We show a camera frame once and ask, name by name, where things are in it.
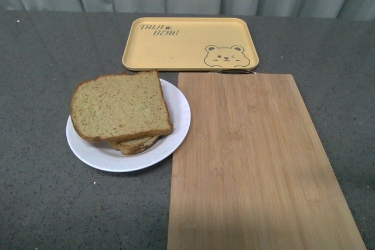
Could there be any bread slice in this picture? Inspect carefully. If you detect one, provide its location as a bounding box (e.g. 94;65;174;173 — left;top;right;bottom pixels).
107;136;159;156
70;70;173;142

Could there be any white round plate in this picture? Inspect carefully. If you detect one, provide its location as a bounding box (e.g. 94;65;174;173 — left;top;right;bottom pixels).
66;79;191;172

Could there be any yellow bear tray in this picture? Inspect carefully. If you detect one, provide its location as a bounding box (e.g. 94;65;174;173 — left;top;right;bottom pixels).
122;17;259;71

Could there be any bamboo cutting board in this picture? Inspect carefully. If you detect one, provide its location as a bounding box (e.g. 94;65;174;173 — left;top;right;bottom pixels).
167;73;365;249

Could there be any metal cutting board handle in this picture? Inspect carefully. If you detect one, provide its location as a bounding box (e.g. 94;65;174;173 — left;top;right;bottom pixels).
209;69;257;74

